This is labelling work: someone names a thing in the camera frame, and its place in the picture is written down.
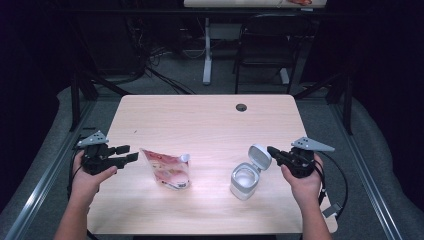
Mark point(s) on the white flip-lid container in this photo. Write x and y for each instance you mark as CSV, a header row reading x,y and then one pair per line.
x,y
245,186

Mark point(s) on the black table grommet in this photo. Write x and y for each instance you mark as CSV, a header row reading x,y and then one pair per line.
x,y
241,107

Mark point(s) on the white and red refill pouch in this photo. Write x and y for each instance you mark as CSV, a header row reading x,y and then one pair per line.
x,y
166,170

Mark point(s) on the black folding chair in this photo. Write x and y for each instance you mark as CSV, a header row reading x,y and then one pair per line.
x,y
270,53

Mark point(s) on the white-legged background desk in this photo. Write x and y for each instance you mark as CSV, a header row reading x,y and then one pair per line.
x,y
233,3

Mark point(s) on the orange item on desk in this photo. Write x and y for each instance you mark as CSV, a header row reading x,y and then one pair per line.
x,y
300,2

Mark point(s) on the metal floor rail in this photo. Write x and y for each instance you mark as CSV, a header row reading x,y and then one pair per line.
x,y
375,190
34,203

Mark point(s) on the person's left hand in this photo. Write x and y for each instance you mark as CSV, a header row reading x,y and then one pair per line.
x,y
83,186

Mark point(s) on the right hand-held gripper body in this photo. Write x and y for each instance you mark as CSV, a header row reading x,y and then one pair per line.
x,y
303,163

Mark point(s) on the black metal stand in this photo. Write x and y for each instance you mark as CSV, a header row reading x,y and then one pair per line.
x,y
75,100
347,106

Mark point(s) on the person's right hand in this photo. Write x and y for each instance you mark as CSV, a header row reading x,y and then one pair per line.
x,y
306,191

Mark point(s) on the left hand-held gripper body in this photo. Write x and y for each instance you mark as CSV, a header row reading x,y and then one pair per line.
x,y
98,160

